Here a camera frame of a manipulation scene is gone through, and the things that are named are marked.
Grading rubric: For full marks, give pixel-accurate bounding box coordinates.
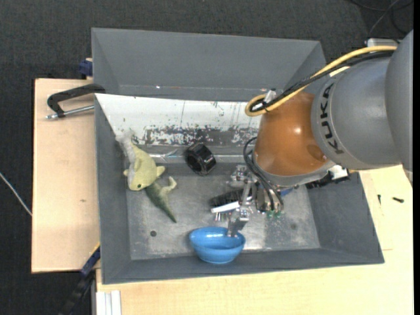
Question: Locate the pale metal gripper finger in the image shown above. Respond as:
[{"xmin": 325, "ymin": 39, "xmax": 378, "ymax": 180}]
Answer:
[
  {"xmin": 234, "ymin": 208, "xmax": 251, "ymax": 238},
  {"xmin": 227, "ymin": 211, "xmax": 241, "ymax": 238}
]

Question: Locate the black and white brush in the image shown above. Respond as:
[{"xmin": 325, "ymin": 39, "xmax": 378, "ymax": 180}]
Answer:
[{"xmin": 209, "ymin": 190, "xmax": 245, "ymax": 223}]

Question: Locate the blue bowl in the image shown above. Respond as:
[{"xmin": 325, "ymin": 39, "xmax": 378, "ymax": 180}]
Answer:
[{"xmin": 188, "ymin": 226, "xmax": 247, "ymax": 265}]

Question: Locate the green toy lizard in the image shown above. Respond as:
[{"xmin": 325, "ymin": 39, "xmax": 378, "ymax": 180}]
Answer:
[{"xmin": 144, "ymin": 175, "xmax": 179, "ymax": 224}]

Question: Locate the pale yellow-green plush animal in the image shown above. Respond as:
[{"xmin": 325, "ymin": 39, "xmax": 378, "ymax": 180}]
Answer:
[{"xmin": 115, "ymin": 130, "xmax": 167, "ymax": 192}]

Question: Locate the grey metal bin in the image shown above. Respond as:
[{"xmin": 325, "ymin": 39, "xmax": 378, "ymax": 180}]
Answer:
[{"xmin": 91, "ymin": 27, "xmax": 385, "ymax": 285}]

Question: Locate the pale brown flat board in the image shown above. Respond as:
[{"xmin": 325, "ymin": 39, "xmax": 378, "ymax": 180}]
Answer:
[{"xmin": 31, "ymin": 77, "xmax": 101, "ymax": 274}]

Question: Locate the black ring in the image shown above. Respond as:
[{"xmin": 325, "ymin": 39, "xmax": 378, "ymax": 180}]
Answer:
[{"xmin": 183, "ymin": 142, "xmax": 217, "ymax": 177}]

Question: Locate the black cylinder on white bracket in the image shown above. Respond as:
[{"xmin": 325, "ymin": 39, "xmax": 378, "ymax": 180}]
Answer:
[{"xmin": 305, "ymin": 166, "xmax": 350, "ymax": 189}]

